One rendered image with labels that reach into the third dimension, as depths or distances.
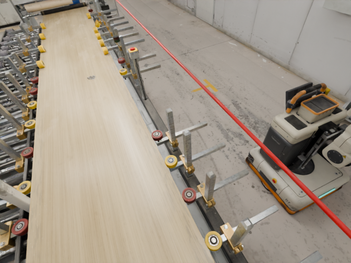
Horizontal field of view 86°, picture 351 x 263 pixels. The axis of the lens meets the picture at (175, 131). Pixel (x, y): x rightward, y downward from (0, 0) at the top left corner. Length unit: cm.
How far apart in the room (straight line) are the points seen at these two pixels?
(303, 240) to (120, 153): 171
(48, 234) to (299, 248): 186
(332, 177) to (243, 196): 79
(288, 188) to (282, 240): 45
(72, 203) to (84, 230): 18
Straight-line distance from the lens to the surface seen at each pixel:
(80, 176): 135
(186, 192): 111
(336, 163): 176
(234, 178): 126
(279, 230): 212
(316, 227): 227
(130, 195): 116
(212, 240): 104
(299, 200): 198
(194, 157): 131
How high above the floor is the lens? 192
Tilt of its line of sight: 48 degrees down
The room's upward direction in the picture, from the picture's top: 7 degrees counter-clockwise
